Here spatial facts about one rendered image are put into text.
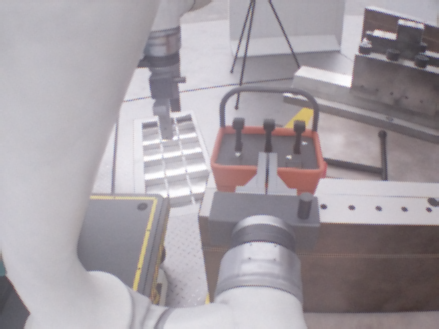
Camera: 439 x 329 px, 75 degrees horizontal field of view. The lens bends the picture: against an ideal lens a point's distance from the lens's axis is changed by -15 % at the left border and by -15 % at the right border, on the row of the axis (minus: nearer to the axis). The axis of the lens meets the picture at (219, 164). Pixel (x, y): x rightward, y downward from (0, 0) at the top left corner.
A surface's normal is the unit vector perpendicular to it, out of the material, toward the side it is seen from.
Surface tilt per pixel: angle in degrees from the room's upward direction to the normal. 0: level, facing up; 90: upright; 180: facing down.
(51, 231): 107
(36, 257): 101
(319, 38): 37
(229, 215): 0
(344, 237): 90
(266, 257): 0
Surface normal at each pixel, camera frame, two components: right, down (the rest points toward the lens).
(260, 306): 0.04, -0.94
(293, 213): -0.04, -0.79
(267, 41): 0.09, -0.28
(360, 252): -0.14, 0.61
